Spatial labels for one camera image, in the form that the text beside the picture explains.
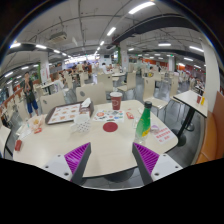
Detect red-printed table sign card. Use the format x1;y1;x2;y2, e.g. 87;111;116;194
153;125;174;144

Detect person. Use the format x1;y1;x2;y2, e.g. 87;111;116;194
22;71;40;118
53;72;67;96

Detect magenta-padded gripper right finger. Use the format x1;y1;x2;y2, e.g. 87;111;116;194
131;142;184;186

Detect beige cafeteria chair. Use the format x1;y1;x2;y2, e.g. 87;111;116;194
143;77;169;109
39;91;67;115
75;83;108;105

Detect ceiling strip lights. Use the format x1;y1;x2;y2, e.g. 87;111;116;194
3;1;205;86

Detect flat round red coaster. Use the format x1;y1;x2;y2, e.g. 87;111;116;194
102;121;119;134

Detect orange bench seat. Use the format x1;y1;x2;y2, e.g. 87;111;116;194
195;91;224;164

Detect clear plastic cup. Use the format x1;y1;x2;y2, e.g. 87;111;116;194
132;116;141;130

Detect crumpled food wrapper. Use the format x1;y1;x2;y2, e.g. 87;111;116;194
28;115;45;132

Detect green drink bottle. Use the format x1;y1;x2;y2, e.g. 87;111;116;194
134;100;154;145

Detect ceiling air conditioner unit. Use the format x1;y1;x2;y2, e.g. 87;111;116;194
48;31;68;44

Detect brown food tray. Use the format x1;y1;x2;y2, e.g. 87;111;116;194
44;101;95;126

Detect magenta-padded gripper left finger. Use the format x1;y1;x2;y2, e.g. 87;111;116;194
42;142;92;186

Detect far cafeteria chairs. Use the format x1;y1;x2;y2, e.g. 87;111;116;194
39;61;201;101

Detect white side table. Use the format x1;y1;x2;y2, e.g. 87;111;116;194
172;89;209;148

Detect colourful sticker sheet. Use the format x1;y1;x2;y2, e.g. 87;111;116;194
92;109;126;123

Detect red paper cup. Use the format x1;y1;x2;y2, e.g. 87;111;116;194
109;91;124;111

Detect crumpled white napkin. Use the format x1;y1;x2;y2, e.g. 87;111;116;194
80;97;93;109

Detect white polka-dot mug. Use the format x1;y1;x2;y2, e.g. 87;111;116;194
69;114;92;134

